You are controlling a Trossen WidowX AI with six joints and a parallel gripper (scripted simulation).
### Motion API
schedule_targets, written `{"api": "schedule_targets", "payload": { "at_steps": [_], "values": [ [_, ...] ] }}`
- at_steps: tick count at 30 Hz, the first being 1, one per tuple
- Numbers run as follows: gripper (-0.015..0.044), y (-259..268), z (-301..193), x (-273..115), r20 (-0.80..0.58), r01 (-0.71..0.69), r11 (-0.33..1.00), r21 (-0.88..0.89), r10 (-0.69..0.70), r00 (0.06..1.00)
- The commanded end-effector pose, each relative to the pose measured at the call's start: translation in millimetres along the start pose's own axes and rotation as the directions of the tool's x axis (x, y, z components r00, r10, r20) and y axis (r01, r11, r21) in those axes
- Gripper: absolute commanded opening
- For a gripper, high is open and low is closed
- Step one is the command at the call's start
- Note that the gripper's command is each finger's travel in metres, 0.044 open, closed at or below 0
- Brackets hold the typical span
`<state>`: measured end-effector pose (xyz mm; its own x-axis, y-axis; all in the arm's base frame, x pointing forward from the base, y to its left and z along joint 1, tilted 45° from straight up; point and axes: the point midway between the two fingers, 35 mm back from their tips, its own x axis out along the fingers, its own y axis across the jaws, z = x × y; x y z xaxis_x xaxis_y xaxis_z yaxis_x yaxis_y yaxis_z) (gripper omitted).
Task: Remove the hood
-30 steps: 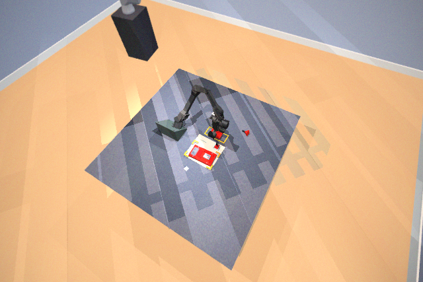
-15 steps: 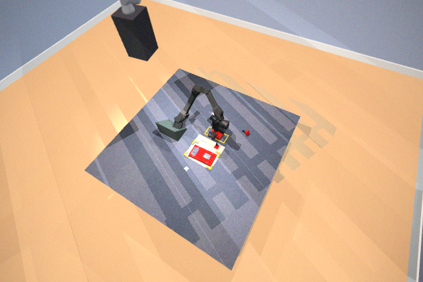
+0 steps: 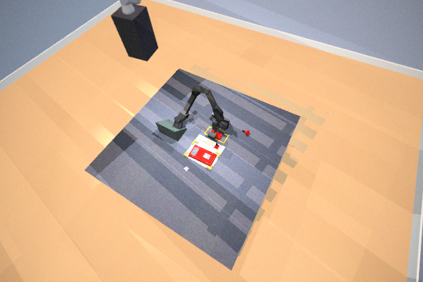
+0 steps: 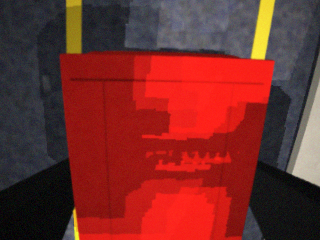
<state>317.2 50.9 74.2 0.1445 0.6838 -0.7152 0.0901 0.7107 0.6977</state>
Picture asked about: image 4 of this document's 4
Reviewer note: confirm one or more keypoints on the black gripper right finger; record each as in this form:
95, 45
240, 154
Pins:
285, 207

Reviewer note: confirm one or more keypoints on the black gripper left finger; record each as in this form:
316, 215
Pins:
38, 207

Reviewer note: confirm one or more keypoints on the yellow tape border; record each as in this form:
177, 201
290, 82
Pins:
74, 39

